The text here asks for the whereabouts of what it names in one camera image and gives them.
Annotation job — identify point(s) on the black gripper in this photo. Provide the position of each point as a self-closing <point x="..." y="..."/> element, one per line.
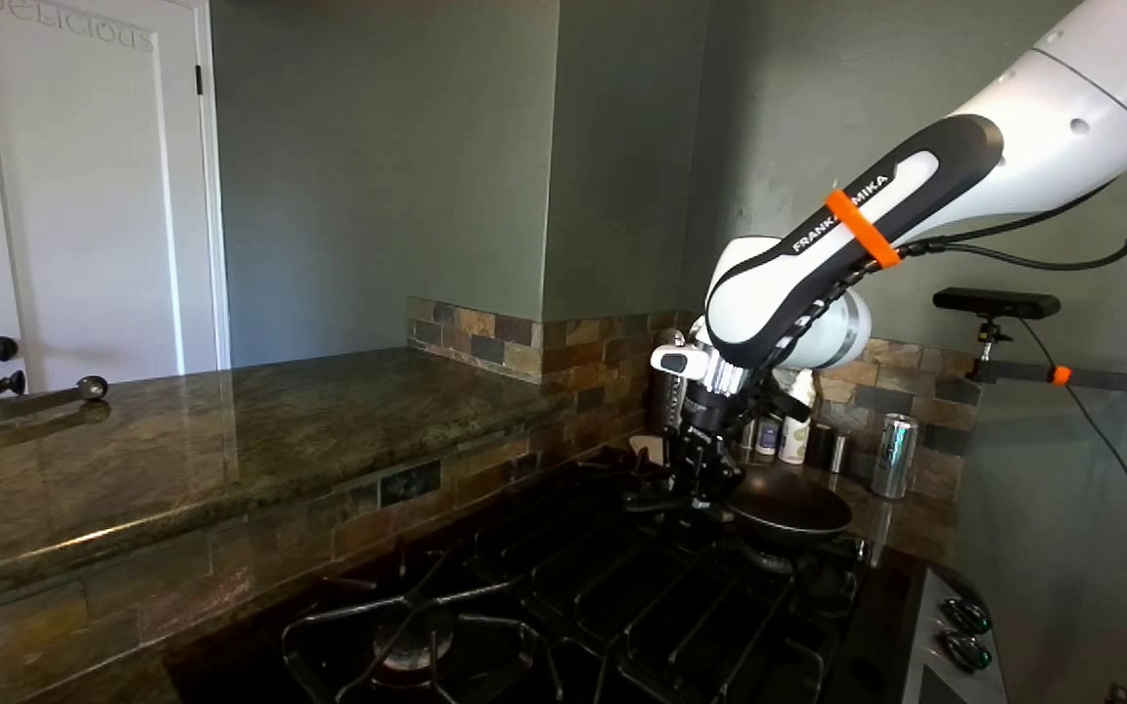
<point x="716" y="418"/>

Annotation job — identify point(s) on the white plastic bottle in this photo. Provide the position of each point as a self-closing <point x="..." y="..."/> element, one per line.
<point x="802" y="426"/>

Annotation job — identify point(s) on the black door hinge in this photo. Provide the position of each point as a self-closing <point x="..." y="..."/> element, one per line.
<point x="199" y="81"/>

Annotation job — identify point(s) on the dark counter wall outlet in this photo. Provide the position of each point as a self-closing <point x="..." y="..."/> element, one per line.
<point x="409" y="484"/>

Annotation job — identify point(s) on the black gas stove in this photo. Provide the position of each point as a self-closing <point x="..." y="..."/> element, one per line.
<point x="564" y="611"/>

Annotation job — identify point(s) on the stone tile backsplash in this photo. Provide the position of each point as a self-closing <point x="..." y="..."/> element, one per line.
<point x="498" y="338"/>

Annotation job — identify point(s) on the black bar camera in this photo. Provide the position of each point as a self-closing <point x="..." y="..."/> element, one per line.
<point x="995" y="304"/>

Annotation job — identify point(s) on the white panel door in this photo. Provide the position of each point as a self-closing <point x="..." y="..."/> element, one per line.
<point x="80" y="196"/>

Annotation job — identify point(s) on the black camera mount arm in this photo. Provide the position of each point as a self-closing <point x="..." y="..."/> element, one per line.
<point x="1115" y="383"/>

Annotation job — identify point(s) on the black door knob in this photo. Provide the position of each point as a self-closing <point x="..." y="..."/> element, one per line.
<point x="2" y="351"/>

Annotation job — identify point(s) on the small purple jar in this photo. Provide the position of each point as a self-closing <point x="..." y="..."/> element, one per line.
<point x="770" y="437"/>

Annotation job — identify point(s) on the silver drink can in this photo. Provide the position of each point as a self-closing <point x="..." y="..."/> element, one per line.
<point x="896" y="454"/>

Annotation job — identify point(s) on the orange mount clip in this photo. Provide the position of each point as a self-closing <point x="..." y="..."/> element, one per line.
<point x="1063" y="376"/>

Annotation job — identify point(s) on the black shaker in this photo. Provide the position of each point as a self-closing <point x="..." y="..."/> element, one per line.
<point x="828" y="446"/>

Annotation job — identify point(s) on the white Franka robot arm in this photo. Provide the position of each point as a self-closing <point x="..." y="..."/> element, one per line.
<point x="958" y="171"/>

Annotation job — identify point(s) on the black stove knob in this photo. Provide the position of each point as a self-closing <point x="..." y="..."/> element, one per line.
<point x="966" y="651"/>
<point x="967" y="611"/>

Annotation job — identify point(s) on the black frying pan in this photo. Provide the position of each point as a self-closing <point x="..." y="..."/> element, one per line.
<point x="793" y="504"/>

